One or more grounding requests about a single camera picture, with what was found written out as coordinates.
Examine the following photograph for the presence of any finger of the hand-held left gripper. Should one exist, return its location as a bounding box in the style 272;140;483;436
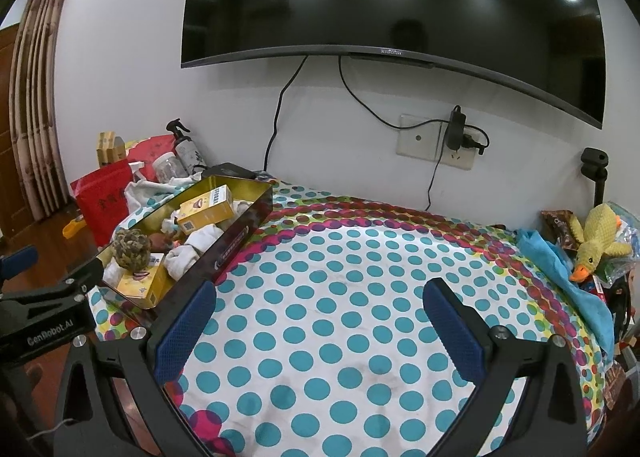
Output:
0;245;40;284
0;257;108;310

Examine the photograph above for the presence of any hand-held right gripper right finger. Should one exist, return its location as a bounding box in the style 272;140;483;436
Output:
422;278;588;457

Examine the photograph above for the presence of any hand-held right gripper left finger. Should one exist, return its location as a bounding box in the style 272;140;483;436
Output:
52;281;217;457

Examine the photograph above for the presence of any yellow cardboard packet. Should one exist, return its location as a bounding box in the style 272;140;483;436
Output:
177;185;237;235
116;262;176;310

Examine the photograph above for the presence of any brown rope ball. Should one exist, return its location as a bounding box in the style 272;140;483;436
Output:
113;229;152;272

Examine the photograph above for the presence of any white sock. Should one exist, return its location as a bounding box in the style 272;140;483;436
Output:
165;244;206;280
182;224;226;250

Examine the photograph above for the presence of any gold tin box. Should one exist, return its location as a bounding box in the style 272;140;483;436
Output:
95;176;274;310

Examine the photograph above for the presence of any red paper bag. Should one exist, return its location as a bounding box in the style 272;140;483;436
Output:
70;159;133;248

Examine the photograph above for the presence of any polka dot tablecloth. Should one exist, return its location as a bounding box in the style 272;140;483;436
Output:
92;177;616;457

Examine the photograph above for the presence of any white cloth bag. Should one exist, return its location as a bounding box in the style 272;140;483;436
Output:
122;164;201;218

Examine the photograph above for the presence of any blue cloth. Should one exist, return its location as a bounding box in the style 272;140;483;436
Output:
515;228;616;353

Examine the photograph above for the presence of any yellow carton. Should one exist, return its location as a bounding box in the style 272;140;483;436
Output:
96;132;118;168

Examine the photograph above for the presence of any clear plastic jar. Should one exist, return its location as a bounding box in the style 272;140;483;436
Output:
151;153;183;184

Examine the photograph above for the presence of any brown snack bag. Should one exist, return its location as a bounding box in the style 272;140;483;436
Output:
542;209;583;250

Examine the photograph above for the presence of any red flat bag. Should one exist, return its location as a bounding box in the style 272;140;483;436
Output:
122;135;176;162

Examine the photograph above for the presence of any black flat box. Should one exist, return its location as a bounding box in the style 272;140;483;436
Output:
200;163;257;182

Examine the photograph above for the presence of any spray bottle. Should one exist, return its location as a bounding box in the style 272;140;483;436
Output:
166;118;205;175

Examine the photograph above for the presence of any yellow plush duck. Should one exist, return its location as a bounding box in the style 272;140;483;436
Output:
568;203;633;284

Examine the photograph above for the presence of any striped curtain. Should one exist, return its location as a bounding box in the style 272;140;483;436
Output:
9;0;71;222

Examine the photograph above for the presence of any black power adapter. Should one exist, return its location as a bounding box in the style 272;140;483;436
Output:
445;106;468;152

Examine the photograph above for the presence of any black adapter cable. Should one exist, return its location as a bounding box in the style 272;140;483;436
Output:
426;147;443;210

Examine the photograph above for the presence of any black wall plug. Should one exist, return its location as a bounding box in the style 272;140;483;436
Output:
462;134;490;155

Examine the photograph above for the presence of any wall socket plate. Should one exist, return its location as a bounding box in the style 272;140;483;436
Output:
396;113;478;171

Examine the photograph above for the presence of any black camera stand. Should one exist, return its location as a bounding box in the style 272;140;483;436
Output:
580;148;610;210

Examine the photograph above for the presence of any black television cable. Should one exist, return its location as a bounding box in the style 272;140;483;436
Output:
263;55;307;172

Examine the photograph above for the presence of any thin power cable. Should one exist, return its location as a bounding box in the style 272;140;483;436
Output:
339;56;453;130

